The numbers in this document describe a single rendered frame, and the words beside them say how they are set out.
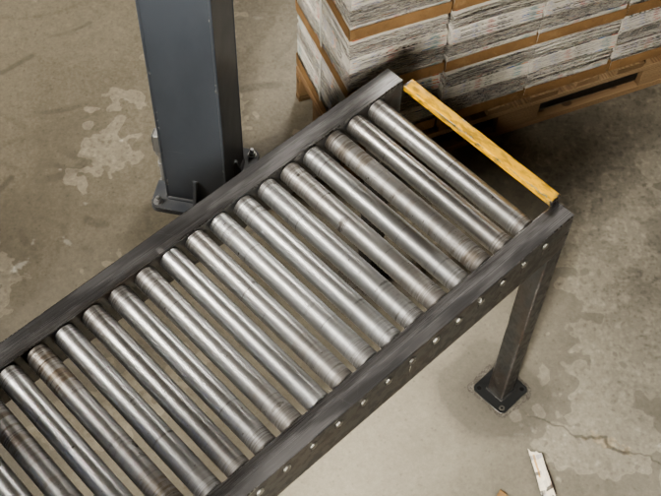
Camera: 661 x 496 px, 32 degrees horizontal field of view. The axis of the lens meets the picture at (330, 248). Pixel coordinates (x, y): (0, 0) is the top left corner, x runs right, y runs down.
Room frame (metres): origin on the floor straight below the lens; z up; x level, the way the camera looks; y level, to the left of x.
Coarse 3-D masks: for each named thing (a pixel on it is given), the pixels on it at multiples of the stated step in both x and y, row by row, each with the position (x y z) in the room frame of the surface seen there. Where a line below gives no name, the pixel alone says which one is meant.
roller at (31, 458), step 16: (0, 400) 0.91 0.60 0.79; (0, 416) 0.87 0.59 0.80; (0, 432) 0.84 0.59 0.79; (16, 432) 0.84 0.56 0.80; (16, 448) 0.81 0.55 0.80; (32, 448) 0.81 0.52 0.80; (32, 464) 0.78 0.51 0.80; (48, 464) 0.79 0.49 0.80; (32, 480) 0.76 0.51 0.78; (48, 480) 0.75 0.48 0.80; (64, 480) 0.76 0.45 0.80
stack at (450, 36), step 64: (320, 0) 2.19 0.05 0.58; (384, 0) 2.06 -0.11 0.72; (448, 0) 2.14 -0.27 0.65; (512, 0) 2.22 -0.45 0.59; (576, 0) 2.30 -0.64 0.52; (640, 0) 2.40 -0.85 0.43; (320, 64) 2.19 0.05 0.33; (384, 64) 2.07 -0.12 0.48; (512, 64) 2.24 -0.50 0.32; (576, 64) 2.34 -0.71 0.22; (640, 64) 2.43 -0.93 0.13; (448, 128) 2.16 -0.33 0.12; (512, 128) 2.26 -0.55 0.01
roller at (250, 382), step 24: (144, 288) 1.16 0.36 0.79; (168, 288) 1.16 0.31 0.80; (168, 312) 1.11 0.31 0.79; (192, 312) 1.11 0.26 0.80; (192, 336) 1.06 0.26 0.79; (216, 336) 1.06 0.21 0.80; (216, 360) 1.01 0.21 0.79; (240, 360) 1.01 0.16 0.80; (240, 384) 0.96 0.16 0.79; (264, 384) 0.96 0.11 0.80; (264, 408) 0.91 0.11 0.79; (288, 408) 0.91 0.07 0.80
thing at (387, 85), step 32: (352, 96) 1.67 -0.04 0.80; (384, 96) 1.68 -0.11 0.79; (320, 128) 1.58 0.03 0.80; (288, 160) 1.49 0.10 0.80; (224, 192) 1.40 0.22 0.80; (256, 192) 1.42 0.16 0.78; (192, 224) 1.31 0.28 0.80; (128, 256) 1.23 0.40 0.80; (160, 256) 1.24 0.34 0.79; (192, 256) 1.29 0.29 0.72; (96, 288) 1.15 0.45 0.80; (32, 320) 1.08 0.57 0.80; (64, 320) 1.08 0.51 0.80; (0, 352) 1.00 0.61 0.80
